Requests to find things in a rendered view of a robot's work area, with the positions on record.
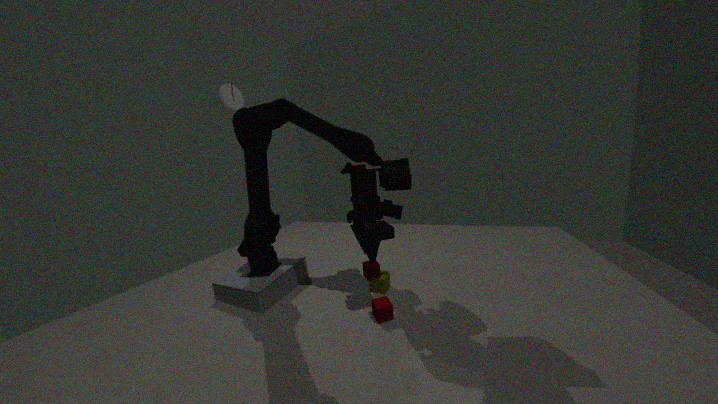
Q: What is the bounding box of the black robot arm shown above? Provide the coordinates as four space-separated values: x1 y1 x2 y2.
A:
233 99 412 277

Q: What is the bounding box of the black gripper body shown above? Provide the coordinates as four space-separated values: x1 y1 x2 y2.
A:
347 192 395 243

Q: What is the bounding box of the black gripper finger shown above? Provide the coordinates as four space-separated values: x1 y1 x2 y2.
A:
350 224 366 254
358 235 382 263

